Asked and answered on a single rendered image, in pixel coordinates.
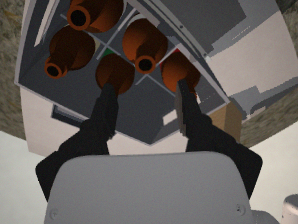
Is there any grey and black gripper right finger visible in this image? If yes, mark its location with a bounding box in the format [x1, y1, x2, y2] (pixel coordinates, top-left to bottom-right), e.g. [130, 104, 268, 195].
[174, 79, 263, 200]

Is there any dark grey crate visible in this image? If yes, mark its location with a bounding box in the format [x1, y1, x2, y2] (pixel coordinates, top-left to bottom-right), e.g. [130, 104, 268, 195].
[14, 0, 230, 147]

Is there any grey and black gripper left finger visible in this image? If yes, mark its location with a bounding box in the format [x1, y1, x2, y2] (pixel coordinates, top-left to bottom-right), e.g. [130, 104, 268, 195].
[35, 83, 119, 203]

